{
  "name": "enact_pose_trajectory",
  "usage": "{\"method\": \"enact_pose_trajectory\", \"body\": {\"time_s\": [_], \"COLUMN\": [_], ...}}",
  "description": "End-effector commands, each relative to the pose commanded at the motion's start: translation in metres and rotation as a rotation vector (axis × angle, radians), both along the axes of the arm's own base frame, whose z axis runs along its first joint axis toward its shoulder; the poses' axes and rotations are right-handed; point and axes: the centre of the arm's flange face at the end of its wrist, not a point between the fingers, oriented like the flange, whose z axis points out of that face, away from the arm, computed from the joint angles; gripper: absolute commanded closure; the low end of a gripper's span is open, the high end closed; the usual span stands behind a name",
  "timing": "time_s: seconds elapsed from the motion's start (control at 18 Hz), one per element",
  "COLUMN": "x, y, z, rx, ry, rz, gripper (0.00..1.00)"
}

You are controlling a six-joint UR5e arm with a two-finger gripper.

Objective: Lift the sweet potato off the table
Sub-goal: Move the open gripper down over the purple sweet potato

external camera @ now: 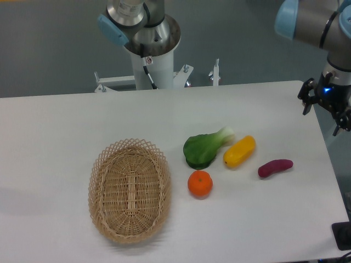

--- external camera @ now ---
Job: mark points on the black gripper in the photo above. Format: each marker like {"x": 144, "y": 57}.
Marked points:
{"x": 329, "y": 95}

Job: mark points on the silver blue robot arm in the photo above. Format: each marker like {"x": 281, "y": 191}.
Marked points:
{"x": 301, "y": 20}

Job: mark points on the orange tangerine toy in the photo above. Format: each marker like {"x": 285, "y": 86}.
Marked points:
{"x": 200, "y": 183}

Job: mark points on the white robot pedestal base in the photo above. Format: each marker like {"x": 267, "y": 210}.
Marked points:
{"x": 152, "y": 55}

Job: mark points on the yellow pepper toy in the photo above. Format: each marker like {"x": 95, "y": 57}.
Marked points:
{"x": 239, "y": 152}

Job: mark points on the black box at table edge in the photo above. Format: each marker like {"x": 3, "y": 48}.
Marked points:
{"x": 341, "y": 232}

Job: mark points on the green bok choy toy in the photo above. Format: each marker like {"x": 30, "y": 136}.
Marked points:
{"x": 201, "y": 150}

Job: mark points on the purple sweet potato toy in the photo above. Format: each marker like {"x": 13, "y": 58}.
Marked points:
{"x": 273, "y": 167}

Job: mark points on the oval woven wicker basket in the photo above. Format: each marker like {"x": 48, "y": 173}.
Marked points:
{"x": 129, "y": 193}

